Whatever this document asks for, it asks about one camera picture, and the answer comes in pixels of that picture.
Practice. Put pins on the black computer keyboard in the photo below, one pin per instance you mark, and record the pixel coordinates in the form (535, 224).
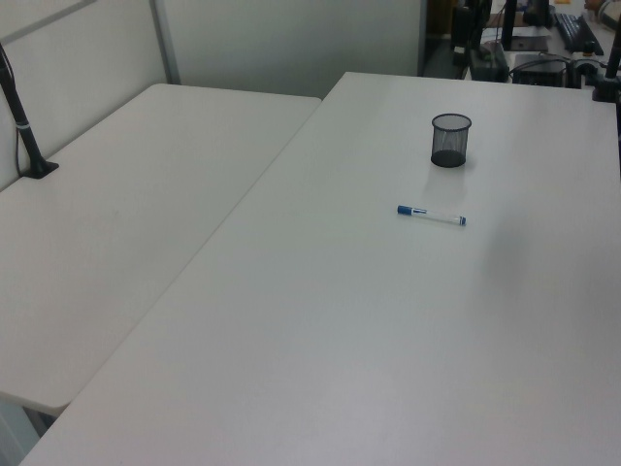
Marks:
(577, 31)

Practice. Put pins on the small blue object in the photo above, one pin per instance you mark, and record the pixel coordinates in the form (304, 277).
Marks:
(436, 216)

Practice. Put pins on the black camera pole with base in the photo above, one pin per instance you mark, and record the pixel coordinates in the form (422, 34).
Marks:
(23, 130)

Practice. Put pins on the grey metal partition post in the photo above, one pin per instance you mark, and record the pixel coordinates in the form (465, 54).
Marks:
(167, 43)

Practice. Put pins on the black monitor stand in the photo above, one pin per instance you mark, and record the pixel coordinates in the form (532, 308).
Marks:
(508, 24)

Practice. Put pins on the black upright device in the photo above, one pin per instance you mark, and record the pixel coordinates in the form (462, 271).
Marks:
(462, 34)

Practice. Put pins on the white side table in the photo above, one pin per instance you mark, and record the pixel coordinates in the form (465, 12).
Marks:
(121, 204)

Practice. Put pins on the black camera stand clamp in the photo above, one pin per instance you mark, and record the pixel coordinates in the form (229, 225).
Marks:
(606, 88)

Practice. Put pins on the black electronics box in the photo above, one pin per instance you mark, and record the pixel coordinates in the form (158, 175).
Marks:
(538, 70)

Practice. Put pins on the black mesh pen cup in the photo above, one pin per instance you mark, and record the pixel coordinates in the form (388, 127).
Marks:
(448, 158)

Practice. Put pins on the dark grey equipment box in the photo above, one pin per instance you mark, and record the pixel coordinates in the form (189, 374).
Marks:
(489, 65)

